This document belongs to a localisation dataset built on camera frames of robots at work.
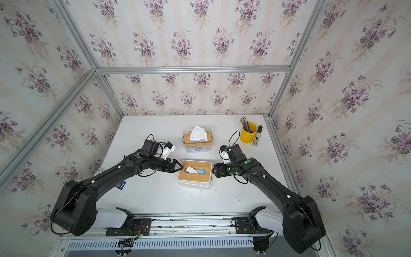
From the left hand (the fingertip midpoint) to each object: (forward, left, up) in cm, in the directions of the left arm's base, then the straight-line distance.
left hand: (179, 167), depth 82 cm
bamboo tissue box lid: (+17, -9, -3) cm, 19 cm away
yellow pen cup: (+22, -41, -2) cm, 46 cm away
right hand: (-1, -22, -1) cm, 22 cm away
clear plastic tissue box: (+16, -9, -8) cm, 20 cm away
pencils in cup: (+28, -39, +4) cm, 48 cm away
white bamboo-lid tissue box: (-3, -9, -2) cm, 10 cm away
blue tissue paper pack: (+22, -9, 0) cm, 24 cm away
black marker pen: (+26, -49, -6) cm, 55 cm away
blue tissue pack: (-1, -7, -1) cm, 7 cm away
